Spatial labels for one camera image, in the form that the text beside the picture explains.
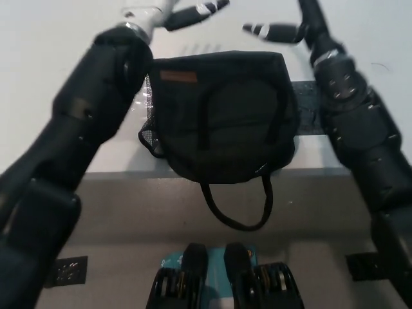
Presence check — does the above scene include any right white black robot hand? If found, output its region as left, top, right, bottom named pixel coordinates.
left=242, top=0, right=333, bottom=53

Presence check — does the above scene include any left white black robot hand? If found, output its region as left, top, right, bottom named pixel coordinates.
left=120, top=0, right=231, bottom=41

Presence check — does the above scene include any black soft travel bag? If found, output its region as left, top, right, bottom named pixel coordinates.
left=137, top=50, right=302, bottom=232

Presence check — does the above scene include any black tape patch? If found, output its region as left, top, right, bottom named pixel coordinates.
left=291, top=80, right=326, bottom=136

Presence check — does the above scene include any black table leg base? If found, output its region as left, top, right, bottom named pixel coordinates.
left=44, top=256, right=89, bottom=289

